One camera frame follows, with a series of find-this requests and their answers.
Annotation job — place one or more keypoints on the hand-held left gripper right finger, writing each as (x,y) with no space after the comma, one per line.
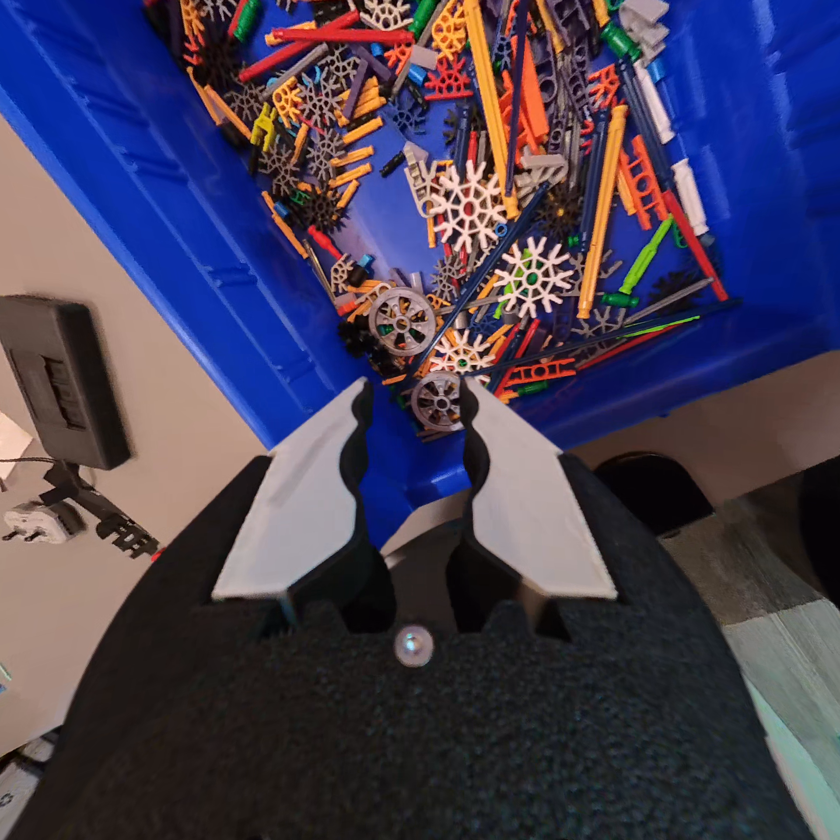
(544,525)

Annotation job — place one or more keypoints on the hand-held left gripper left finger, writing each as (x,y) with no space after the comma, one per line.
(295,518)

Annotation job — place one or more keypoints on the pile of toy parts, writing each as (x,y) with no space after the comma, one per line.
(472,197)

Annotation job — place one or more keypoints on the blue plastic bin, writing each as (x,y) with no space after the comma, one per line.
(164,164)

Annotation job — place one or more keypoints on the black chair armrest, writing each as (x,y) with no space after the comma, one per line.
(656,489)

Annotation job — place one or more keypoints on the black toy beam piece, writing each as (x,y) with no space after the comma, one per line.
(124,531)

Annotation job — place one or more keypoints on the white power plug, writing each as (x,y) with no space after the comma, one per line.
(39,523)

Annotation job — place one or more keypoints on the black rectangular device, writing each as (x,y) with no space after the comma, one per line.
(65,367)

